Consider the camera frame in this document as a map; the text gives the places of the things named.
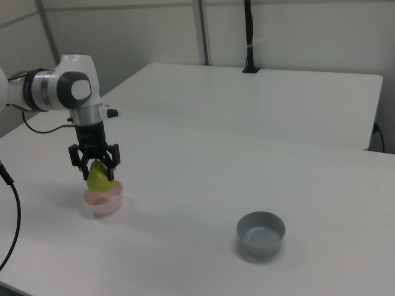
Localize green pear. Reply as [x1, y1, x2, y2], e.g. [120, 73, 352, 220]
[86, 160, 115, 194]

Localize black clamped camera pole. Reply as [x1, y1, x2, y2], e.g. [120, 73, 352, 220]
[241, 0, 261, 74]

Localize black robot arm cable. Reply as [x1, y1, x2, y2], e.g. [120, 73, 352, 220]
[22, 109, 77, 134]

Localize thick black cable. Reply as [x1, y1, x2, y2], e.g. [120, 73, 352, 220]
[0, 159, 22, 273]

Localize grey plastic bowl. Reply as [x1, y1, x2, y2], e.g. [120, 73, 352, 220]
[236, 210, 286, 257]

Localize pink plastic bowl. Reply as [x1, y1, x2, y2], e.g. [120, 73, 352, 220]
[83, 181, 125, 216]

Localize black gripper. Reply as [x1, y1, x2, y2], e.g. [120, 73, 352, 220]
[68, 121, 121, 181]

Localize grey partition post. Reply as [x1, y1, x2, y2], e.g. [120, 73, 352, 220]
[193, 0, 214, 66]
[36, 0, 62, 66]

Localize black cable with blue plug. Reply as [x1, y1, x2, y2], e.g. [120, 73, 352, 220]
[372, 122, 386, 153]

